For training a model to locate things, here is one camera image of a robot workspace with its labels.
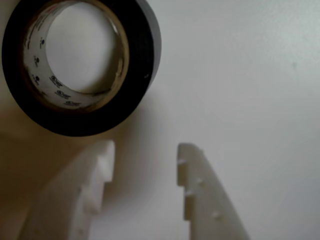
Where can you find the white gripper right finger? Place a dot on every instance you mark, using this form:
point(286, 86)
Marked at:
point(207, 200)

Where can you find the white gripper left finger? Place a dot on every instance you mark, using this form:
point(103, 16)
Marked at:
point(70, 190)

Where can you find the black tape roll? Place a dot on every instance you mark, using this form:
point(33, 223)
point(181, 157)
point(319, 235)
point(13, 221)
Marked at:
point(75, 125)

